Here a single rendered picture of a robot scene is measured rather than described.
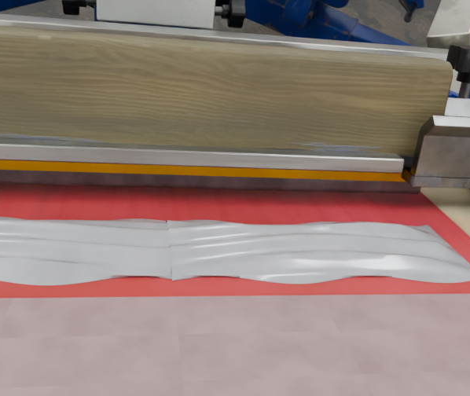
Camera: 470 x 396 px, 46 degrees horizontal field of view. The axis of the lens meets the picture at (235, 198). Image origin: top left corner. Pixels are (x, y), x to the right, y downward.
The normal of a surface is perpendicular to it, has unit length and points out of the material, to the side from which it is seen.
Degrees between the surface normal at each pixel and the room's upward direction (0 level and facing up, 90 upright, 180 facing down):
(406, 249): 8
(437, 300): 32
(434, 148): 58
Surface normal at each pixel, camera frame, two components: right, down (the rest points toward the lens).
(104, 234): 0.07, -0.56
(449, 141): 0.16, 0.40
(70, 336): 0.09, -0.92
